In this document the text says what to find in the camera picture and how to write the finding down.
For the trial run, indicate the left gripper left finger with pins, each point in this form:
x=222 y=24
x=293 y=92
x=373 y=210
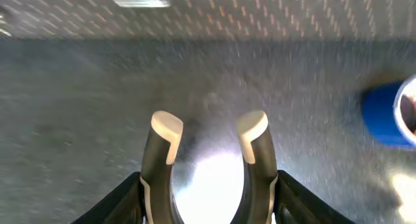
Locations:
x=123 y=204

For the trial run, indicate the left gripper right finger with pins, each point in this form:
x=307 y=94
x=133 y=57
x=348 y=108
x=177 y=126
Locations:
x=299 y=204

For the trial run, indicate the black and cream pliers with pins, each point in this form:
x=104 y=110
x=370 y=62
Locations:
x=156 y=175

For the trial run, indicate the black pegboard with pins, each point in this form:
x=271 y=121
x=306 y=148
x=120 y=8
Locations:
x=260 y=13

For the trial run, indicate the roll of blue tape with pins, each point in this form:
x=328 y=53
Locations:
x=380 y=117

